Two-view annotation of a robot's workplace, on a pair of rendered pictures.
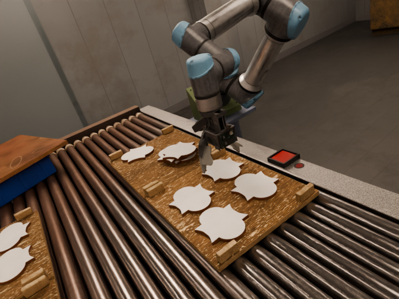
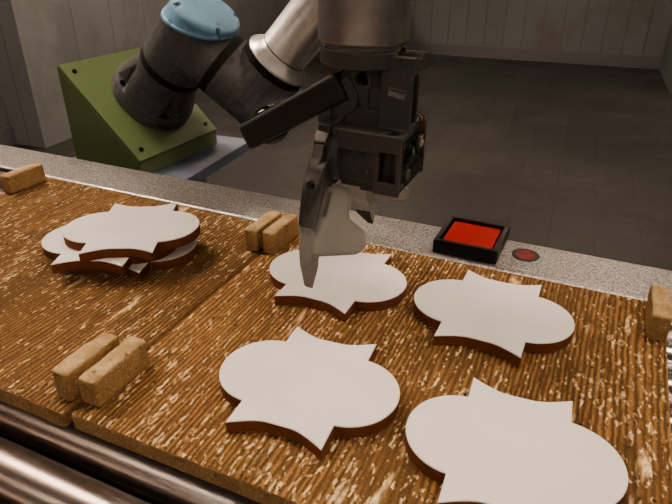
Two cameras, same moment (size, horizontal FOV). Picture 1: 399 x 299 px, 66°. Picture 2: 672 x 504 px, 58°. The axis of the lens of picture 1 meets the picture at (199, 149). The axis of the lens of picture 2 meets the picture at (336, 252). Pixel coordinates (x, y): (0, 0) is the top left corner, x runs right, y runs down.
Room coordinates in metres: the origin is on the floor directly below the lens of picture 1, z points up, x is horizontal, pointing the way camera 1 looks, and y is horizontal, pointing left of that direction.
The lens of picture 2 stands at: (0.47, 0.28, 1.26)
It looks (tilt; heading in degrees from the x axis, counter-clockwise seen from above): 28 degrees down; 321
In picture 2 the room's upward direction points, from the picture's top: straight up
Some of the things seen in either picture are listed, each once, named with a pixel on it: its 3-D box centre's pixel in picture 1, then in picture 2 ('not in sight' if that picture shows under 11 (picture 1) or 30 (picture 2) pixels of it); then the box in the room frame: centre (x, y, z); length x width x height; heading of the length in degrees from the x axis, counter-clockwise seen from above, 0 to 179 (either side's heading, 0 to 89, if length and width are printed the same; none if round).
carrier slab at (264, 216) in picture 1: (223, 196); (404, 359); (0.75, -0.03, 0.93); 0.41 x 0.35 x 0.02; 26
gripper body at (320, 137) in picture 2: (216, 126); (368, 118); (0.85, -0.07, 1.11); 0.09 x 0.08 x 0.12; 26
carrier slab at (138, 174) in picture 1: (162, 158); (51, 262); (1.12, 0.15, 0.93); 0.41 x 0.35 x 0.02; 26
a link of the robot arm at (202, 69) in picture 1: (203, 75); not in sight; (0.86, -0.07, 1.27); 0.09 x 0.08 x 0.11; 135
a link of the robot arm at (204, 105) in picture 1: (209, 101); (365, 19); (0.86, -0.07, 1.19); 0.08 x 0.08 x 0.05
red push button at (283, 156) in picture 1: (283, 158); (471, 239); (0.87, -0.26, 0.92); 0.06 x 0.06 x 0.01; 26
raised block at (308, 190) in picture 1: (305, 192); (658, 312); (0.64, -0.24, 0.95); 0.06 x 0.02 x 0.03; 116
